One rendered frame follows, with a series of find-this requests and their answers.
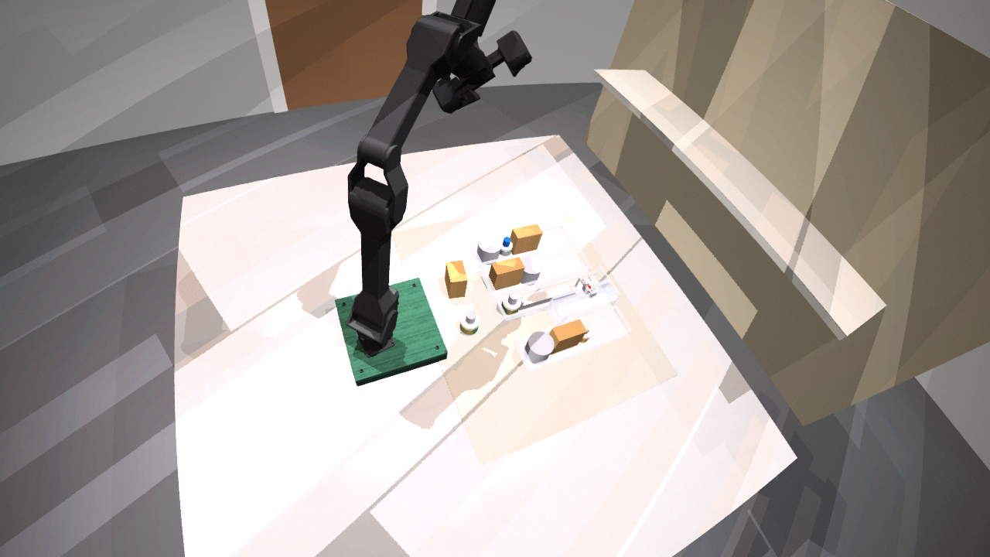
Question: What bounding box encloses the orange box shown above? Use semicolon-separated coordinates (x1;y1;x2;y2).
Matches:
549;319;587;355

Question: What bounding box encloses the brown wooden block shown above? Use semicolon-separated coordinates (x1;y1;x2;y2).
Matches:
489;257;525;290
510;224;544;255

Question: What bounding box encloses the grey cylinder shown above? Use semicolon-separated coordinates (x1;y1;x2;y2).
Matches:
524;331;555;364
477;235;501;262
520;255;543;284

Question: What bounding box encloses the brown wooden board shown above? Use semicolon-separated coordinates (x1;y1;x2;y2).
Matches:
444;260;468;299

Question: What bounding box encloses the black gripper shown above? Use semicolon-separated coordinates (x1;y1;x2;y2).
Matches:
432;30;532;114

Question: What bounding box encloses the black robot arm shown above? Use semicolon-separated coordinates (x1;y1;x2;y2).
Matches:
346;0;496;358

